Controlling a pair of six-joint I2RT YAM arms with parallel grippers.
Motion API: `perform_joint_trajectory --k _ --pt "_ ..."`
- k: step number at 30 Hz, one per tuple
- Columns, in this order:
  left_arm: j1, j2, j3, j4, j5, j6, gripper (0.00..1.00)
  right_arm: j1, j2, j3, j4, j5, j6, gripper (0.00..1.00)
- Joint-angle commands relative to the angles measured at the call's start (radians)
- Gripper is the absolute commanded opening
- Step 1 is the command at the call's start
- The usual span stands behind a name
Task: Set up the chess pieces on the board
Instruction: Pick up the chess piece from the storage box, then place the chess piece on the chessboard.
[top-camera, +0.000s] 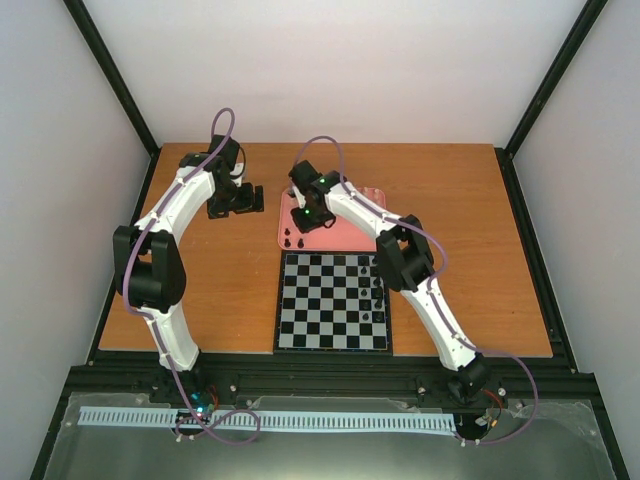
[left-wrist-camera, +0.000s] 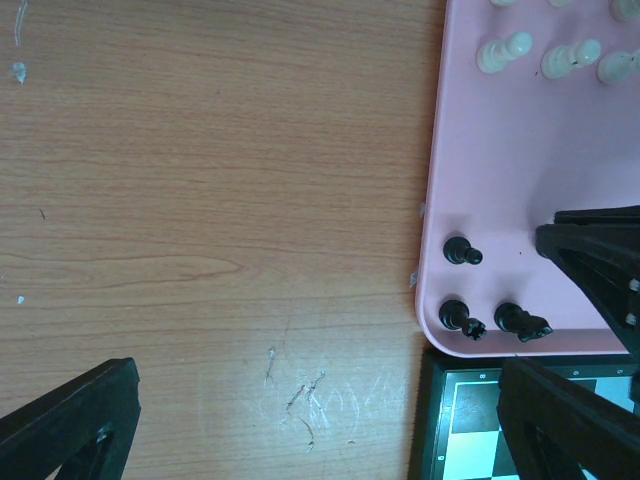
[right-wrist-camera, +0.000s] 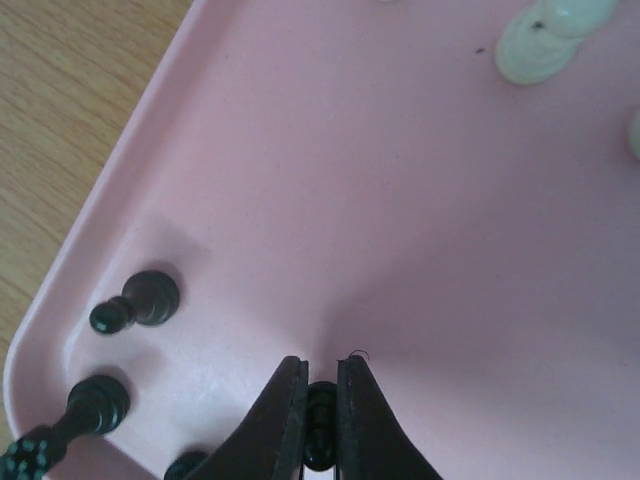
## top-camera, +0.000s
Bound light blue cable duct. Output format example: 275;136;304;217
77;406;456;436

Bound black white chessboard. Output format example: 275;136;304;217
274;251;393;355

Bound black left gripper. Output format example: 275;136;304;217
208;182;265;219

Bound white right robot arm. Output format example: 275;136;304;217
289;160;489;387

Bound black left frame post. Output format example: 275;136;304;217
62;0;161;159

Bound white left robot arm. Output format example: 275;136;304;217
112;135;264;403

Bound black aluminium frame base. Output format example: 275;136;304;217
32;148;628;479

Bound black frame post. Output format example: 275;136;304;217
502;0;610;156
62;0;161;159

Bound pink plastic tray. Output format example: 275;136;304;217
277;190;376;252

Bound black right frame post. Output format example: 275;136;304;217
502;0;610;156

